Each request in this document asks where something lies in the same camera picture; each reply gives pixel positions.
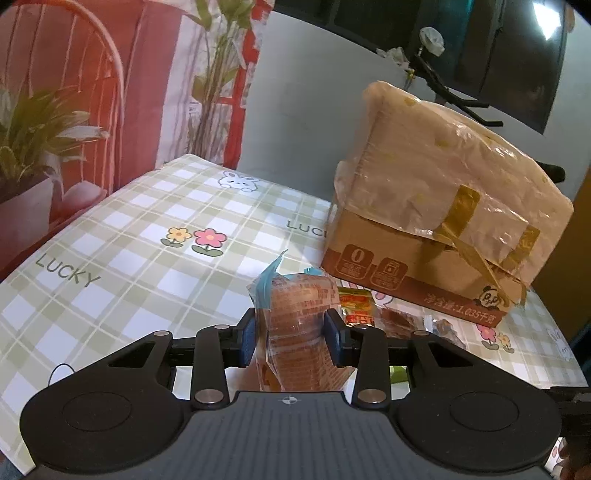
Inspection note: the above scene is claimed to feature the black exercise bike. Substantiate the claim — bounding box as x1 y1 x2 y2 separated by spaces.
406 51 567 184

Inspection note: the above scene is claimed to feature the dark window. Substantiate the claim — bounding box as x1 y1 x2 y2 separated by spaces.
318 0 575 137

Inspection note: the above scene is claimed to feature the checked tablecloth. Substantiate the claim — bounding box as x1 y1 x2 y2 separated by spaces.
0 154 585 476

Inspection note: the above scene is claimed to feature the plastic-lined cardboard box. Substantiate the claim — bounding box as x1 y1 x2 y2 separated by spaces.
321 80 575 329

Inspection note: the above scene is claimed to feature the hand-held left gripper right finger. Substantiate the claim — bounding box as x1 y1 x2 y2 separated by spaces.
325 309 472 409

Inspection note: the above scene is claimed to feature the clear packet of brown snacks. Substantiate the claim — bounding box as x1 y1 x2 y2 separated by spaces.
376 307 419 343

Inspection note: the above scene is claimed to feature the clear packet of brown biscuits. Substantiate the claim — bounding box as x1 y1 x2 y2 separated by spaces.
247 250 357 393

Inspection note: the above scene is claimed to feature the crumpled white cloth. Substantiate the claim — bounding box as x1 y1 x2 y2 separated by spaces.
376 46 410 66

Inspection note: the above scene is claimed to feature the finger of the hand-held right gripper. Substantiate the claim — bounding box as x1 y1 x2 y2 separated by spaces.
549 387 589 444

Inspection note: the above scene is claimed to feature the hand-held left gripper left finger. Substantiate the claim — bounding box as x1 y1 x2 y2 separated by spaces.
106 307 258 409

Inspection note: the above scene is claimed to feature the yellow red snack packet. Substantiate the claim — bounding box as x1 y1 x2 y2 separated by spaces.
337 286 376 326

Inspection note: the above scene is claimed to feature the white plastic bag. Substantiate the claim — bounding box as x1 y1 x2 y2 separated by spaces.
419 27 447 55

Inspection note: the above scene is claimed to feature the printed backdrop cloth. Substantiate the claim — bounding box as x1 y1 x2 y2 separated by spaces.
0 0 276 278

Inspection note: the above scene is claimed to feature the clear wrapped snack packet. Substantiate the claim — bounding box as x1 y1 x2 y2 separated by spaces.
418 316 467 352

